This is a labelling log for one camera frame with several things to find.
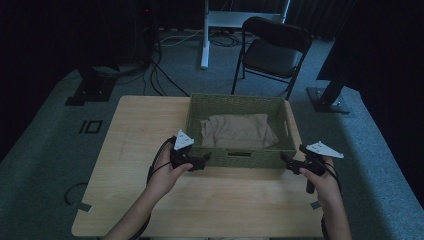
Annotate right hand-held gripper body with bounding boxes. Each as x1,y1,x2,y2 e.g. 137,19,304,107
297,140,345,195

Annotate person's left hand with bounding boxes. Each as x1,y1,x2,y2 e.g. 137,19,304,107
146,151,194,202

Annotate black folding chair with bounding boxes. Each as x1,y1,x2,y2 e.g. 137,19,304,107
230,16,314,101

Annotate khaki pants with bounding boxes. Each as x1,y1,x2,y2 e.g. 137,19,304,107
199,113,281,150

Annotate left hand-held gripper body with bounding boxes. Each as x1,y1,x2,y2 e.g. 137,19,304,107
169,129,200,172

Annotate black slanted stand with base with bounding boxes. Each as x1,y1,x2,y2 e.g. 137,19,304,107
306,39,355,115

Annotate black stand with base plate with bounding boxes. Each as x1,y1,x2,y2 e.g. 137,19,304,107
64,63,118,107

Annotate person's right hand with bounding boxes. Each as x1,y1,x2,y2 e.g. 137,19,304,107
298,156,342,208

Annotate dark curtain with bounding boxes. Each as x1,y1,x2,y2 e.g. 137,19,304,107
289,0,356,40

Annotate black floor cables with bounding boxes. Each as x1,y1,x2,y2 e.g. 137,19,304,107
114,39,191,98

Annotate white floor cable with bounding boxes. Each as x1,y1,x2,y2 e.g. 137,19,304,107
159,28,205,48

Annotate green woven basket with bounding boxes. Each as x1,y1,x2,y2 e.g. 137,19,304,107
184,92,299,170

